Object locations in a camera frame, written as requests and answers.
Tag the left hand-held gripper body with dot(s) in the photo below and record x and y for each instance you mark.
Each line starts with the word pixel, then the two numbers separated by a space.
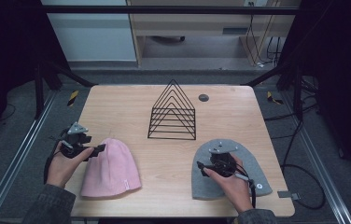
pixel 74 140

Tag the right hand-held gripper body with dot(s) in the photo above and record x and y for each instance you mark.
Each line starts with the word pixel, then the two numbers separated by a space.
pixel 222 157

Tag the grey knit beanie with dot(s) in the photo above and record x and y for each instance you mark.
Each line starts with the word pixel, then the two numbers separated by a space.
pixel 206 183

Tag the pink knit beanie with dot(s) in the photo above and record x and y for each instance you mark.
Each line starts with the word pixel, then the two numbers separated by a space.
pixel 112 169

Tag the person's left hand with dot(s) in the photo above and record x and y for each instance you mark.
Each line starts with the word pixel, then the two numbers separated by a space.
pixel 62 165

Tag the person's right hand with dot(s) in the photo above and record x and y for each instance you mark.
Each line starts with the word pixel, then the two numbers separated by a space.
pixel 233 183

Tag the yellow black striped tape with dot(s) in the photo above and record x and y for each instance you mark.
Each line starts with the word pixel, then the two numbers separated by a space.
pixel 73 97
pixel 272 98

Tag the black metal stand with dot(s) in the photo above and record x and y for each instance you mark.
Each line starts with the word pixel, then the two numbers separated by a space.
pixel 44 84
pixel 288 84

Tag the white cabinet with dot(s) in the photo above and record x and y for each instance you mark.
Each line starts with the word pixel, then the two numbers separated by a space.
pixel 92 34

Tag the aluminium floor rail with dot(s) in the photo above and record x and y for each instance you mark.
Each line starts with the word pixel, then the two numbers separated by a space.
pixel 15 155
pixel 316 161

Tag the grey metal table bracket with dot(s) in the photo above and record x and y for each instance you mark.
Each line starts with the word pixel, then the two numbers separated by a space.
pixel 288 195

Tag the black metal frame bar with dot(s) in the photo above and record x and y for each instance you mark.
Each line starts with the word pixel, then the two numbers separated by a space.
pixel 170 9

